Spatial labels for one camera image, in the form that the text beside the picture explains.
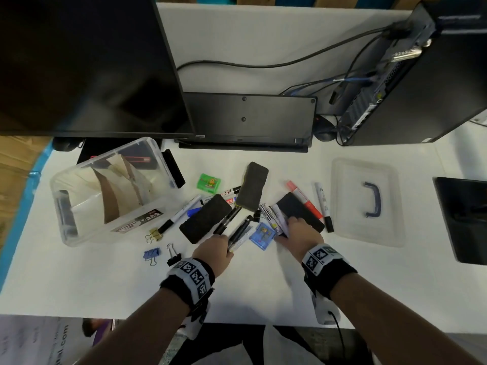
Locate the clear plastic storage box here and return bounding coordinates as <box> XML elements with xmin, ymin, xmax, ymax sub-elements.
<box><xmin>50</xmin><ymin>137</ymin><xmax>186</xmax><ymax>248</ymax></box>

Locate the black computer monitor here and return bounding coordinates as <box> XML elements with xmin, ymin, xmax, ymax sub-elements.
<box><xmin>0</xmin><ymin>0</ymin><xmax>197</xmax><ymax>139</ymax></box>

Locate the clear lid with blue handle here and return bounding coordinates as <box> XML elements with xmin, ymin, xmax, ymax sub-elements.
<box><xmin>330</xmin><ymin>157</ymin><xmax>406</xmax><ymax>248</ymax></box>

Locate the blue binder clip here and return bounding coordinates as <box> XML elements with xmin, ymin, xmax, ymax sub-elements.
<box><xmin>143</xmin><ymin>247</ymin><xmax>161</xmax><ymax>267</ymax></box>

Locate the blue small box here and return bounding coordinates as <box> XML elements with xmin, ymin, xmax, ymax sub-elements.
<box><xmin>249</xmin><ymin>223</ymin><xmax>277</xmax><ymax>251</ymax></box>

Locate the black flat device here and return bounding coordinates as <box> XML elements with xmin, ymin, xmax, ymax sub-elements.
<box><xmin>433</xmin><ymin>176</ymin><xmax>487</xmax><ymax>266</ymax></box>

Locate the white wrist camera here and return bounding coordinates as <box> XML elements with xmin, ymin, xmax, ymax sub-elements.
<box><xmin>182</xmin><ymin>299</ymin><xmax>211</xmax><ymax>341</ymax></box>
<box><xmin>310</xmin><ymin>293</ymin><xmax>341</xmax><ymax>326</ymax></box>

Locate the white marker with red label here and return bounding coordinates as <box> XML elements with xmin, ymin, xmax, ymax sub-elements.
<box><xmin>199</xmin><ymin>186</ymin><xmax>242</xmax><ymax>206</ymax></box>

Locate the black desktop computer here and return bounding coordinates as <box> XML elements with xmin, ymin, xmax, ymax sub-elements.
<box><xmin>336</xmin><ymin>0</ymin><xmax>487</xmax><ymax>147</ymax></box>

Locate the person's right hand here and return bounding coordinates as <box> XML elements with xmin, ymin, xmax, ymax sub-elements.
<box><xmin>275</xmin><ymin>217</ymin><xmax>325</xmax><ymax>263</ymax></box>

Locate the white printed marker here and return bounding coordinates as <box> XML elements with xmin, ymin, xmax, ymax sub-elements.
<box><xmin>259</xmin><ymin>203</ymin><xmax>290</xmax><ymax>238</ymax></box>

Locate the black binder clip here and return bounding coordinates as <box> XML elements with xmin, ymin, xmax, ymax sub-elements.
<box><xmin>166</xmin><ymin>243</ymin><xmax>182</xmax><ymax>267</ymax></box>

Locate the black power cable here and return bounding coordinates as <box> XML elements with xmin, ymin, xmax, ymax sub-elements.
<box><xmin>177</xmin><ymin>26</ymin><xmax>412</xmax><ymax>72</ymax></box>

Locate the black pen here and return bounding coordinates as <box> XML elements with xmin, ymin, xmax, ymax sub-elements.
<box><xmin>213</xmin><ymin>206</ymin><xmax>242</xmax><ymax>236</ymax></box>
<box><xmin>227</xmin><ymin>215</ymin><xmax>254</xmax><ymax>250</ymax></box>

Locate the person's black and white clothing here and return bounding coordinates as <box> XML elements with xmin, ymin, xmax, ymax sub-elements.
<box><xmin>164</xmin><ymin>324</ymin><xmax>375</xmax><ymax>365</ymax></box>

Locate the green small eraser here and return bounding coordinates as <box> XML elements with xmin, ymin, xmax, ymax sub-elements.
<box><xmin>196</xmin><ymin>173</ymin><xmax>221</xmax><ymax>194</ymax></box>

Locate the person's right forearm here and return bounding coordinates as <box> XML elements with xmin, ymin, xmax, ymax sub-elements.
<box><xmin>330</xmin><ymin>273</ymin><xmax>482</xmax><ymax>365</ymax></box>

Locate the black monitor stand base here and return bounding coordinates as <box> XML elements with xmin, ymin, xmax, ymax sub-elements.
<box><xmin>178</xmin><ymin>92</ymin><xmax>318</xmax><ymax>153</ymax></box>

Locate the black whiteboard eraser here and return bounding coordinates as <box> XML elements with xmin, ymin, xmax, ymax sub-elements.
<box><xmin>275</xmin><ymin>192</ymin><xmax>325</xmax><ymax>234</ymax></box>
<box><xmin>235</xmin><ymin>161</ymin><xmax>269</xmax><ymax>213</ymax></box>
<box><xmin>179</xmin><ymin>194</ymin><xmax>233</xmax><ymax>245</ymax></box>

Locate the brown cardboard divider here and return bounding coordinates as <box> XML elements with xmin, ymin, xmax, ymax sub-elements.
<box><xmin>91</xmin><ymin>154</ymin><xmax>146</xmax><ymax>224</ymax></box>

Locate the black wristband with tag markers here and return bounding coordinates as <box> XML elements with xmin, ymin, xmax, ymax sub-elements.
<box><xmin>302</xmin><ymin>244</ymin><xmax>358</xmax><ymax>299</ymax></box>
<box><xmin>160</xmin><ymin>258</ymin><xmax>216</xmax><ymax>305</ymax></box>

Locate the white marker with black cap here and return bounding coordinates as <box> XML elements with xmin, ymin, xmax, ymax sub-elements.
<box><xmin>314</xmin><ymin>182</ymin><xmax>335</xmax><ymax>233</ymax></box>
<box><xmin>158</xmin><ymin>194</ymin><xmax>202</xmax><ymax>235</ymax></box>

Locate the blue cable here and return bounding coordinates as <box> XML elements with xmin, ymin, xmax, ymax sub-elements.
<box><xmin>289</xmin><ymin>75</ymin><xmax>375</xmax><ymax>96</ymax></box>

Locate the white printed paper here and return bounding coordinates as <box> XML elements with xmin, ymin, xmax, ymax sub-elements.
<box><xmin>0</xmin><ymin>315</ymin><xmax>83</xmax><ymax>365</ymax></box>

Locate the black computer mouse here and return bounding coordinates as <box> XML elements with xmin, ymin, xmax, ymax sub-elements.
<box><xmin>314</xmin><ymin>115</ymin><xmax>338</xmax><ymax>143</ymax></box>

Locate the person's left hand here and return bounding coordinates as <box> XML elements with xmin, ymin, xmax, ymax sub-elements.
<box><xmin>192</xmin><ymin>235</ymin><xmax>234</xmax><ymax>278</ymax></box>

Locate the person's left forearm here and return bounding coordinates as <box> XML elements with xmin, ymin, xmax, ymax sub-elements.
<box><xmin>78</xmin><ymin>287</ymin><xmax>191</xmax><ymax>365</ymax></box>

